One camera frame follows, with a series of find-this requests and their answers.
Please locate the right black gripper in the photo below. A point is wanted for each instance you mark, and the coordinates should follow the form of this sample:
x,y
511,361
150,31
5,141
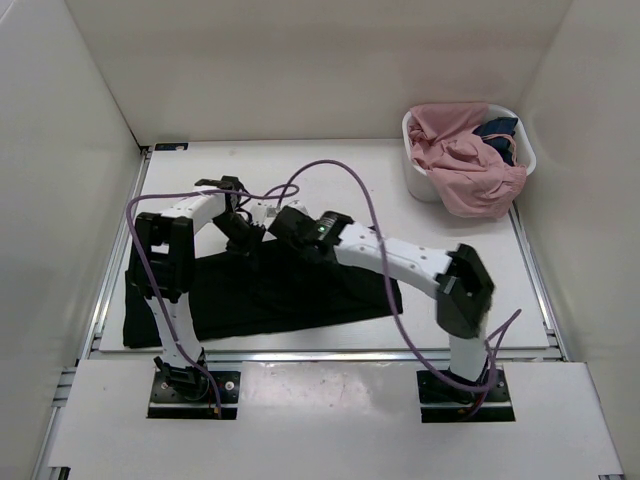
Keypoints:
x,y
294,246

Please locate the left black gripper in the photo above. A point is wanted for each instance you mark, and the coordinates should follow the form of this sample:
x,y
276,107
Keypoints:
x,y
255,238

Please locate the black trousers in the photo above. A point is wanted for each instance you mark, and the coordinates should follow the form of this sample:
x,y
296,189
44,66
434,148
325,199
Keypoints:
x,y
275,290

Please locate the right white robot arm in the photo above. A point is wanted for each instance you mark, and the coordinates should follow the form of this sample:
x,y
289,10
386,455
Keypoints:
x,y
457,280

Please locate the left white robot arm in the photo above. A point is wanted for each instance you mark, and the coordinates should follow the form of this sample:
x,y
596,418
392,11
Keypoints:
x,y
162,268

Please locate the blue white label sticker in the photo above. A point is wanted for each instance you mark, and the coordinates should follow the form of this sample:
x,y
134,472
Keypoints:
x,y
171,146

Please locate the white plastic basket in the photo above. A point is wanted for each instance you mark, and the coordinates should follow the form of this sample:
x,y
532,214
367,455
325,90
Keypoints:
x,y
417,181

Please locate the pink garment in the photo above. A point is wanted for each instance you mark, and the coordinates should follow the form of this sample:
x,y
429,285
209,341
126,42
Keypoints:
x,y
470,176

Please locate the dark blue garment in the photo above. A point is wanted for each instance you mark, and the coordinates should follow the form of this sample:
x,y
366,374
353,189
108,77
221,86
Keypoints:
x,y
499,133

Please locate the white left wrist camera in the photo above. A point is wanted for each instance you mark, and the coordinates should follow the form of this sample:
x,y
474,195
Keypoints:
x,y
263,214

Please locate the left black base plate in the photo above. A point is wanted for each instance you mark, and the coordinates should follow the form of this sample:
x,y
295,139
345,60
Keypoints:
x,y
225,392

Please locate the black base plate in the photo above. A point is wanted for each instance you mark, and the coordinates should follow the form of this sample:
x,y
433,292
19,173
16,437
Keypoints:
x,y
443,404
225,392

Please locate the aluminium frame rail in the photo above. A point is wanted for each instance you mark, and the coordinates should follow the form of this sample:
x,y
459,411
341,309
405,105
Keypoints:
x,y
535,355

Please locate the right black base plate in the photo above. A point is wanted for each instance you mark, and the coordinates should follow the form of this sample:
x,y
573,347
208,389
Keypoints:
x,y
443,404

